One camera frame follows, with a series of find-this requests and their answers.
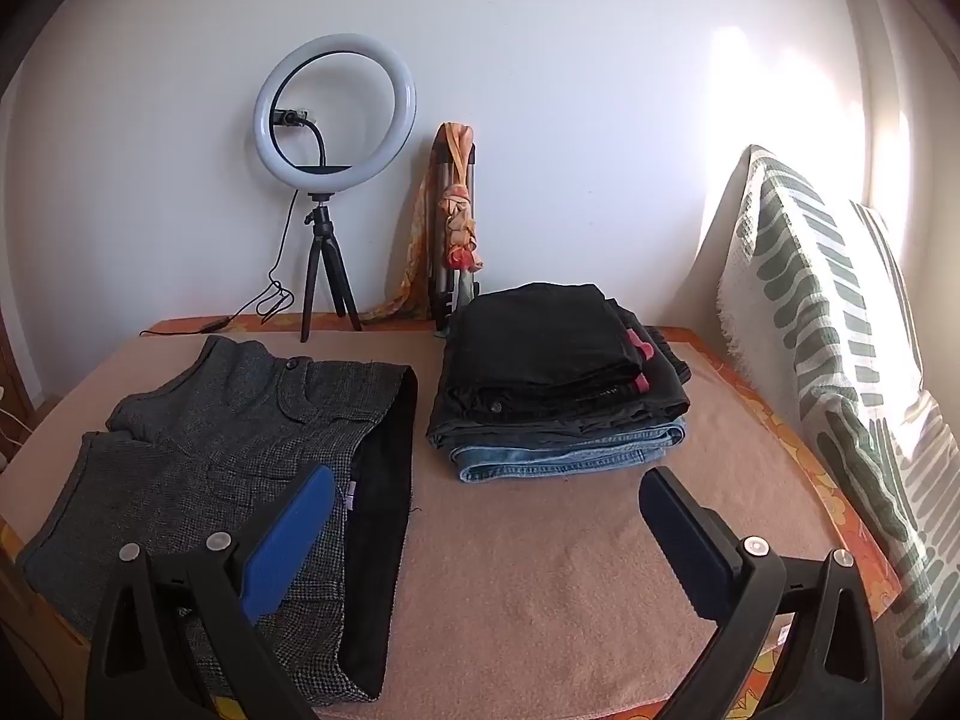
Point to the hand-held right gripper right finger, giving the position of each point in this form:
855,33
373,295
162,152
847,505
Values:
690,547

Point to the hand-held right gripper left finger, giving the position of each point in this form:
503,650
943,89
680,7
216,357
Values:
289,544

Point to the grey tweed shorts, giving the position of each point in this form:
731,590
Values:
210,435

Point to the folded black pants red tags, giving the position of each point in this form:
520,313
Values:
660,397

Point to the orange floral bedsheet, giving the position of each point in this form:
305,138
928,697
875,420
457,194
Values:
825,495

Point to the folded blue jeans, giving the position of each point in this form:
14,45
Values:
562,457

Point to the beige blanket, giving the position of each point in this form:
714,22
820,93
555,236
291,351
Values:
525,577

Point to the white green patterned pillow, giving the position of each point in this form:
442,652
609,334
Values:
810,300

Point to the striped pillow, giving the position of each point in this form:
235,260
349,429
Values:
885,255

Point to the orange floral scarf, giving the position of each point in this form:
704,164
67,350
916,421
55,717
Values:
457,225

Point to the black gooseneck phone holder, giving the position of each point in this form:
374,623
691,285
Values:
289,117

